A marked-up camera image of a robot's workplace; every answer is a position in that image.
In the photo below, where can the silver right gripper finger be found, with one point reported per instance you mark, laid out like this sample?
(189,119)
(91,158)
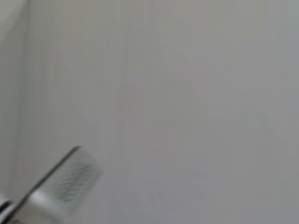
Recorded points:
(58,186)

